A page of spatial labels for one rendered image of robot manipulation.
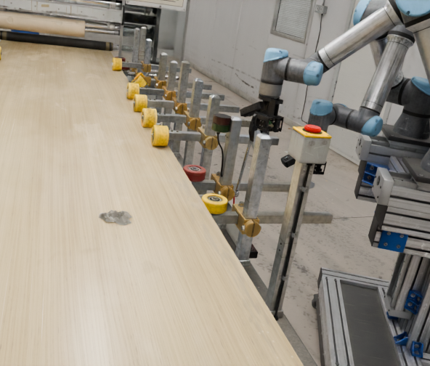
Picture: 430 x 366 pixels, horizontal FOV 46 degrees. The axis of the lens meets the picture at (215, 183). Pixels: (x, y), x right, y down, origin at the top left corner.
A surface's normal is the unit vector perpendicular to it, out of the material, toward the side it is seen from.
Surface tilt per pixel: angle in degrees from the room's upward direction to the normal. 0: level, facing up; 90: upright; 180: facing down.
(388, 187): 90
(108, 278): 0
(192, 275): 0
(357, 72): 90
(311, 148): 90
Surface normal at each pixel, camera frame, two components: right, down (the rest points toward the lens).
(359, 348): 0.14, -0.92
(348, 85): -0.92, 0.01
